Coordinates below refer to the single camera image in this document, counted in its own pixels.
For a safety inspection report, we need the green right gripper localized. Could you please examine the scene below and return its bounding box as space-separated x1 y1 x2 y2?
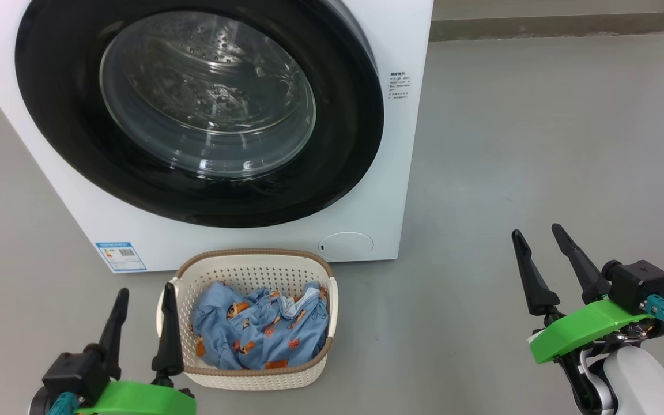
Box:
511 224 664 365

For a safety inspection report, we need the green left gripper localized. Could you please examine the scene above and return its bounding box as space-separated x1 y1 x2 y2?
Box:
76 282 197 415

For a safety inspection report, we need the blue cartoon print garment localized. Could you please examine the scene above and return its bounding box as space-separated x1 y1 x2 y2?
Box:
190 281 330 371

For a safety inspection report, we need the round black glass washer door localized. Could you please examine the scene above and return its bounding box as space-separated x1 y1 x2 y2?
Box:
15 0 385 228

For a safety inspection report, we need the cream perforated laundry basket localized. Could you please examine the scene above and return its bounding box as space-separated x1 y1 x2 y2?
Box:
156 248 339 391

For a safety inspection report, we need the white front-load washing machine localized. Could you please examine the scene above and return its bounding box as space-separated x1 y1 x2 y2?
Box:
0 0 434 273

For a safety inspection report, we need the blue energy label sticker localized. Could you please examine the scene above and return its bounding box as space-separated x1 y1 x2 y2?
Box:
95 242 148 273

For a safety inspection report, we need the small printed text label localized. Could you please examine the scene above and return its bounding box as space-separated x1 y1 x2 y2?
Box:
389 71 410 101

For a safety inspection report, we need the teal plug left camera cable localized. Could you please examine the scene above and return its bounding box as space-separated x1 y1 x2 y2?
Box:
47 392 83 415

